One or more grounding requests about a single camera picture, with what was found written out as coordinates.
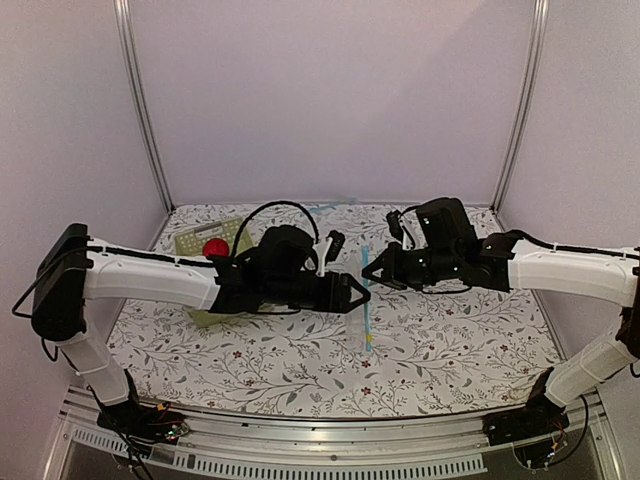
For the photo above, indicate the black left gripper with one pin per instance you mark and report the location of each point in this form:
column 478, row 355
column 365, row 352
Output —
column 339, row 303

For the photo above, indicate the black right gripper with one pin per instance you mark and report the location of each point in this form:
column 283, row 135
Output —
column 391, row 275

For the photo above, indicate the clear blue zip top bag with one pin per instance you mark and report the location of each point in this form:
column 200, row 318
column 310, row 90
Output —
column 358, row 322

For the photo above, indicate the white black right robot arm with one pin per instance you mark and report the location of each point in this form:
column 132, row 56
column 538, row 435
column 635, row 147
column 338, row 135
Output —
column 517, row 260

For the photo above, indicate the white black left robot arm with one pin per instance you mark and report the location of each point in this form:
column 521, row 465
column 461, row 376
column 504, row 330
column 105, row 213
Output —
column 286, row 268

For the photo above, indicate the spare clear blue zip bag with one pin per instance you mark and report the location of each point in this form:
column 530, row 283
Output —
column 332, row 205

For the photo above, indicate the floral patterned table mat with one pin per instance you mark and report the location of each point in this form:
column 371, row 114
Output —
column 440, row 351

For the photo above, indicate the red apple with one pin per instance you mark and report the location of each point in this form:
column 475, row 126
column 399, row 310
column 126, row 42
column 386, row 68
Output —
column 216, row 247

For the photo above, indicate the light green perforated plastic basket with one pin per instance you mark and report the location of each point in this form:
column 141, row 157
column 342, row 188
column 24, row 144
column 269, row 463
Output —
column 192, row 243

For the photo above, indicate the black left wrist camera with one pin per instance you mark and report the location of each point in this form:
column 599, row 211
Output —
column 327, row 250

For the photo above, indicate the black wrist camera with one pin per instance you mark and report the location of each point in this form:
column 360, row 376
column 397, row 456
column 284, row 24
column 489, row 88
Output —
column 399, row 231
column 327, row 250

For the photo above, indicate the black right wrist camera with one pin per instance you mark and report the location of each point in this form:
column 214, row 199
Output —
column 399, row 231

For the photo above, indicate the aluminium front rail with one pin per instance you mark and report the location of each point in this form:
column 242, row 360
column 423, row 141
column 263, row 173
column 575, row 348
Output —
column 233, row 445

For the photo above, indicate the right aluminium frame post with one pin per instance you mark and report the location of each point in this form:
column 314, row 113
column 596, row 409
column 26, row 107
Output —
column 532, row 65

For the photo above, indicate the aluminium frame post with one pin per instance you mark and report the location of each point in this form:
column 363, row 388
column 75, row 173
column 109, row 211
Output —
column 122, row 9
column 532, row 65

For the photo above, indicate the left aluminium frame post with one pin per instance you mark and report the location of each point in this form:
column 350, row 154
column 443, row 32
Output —
column 122, row 9

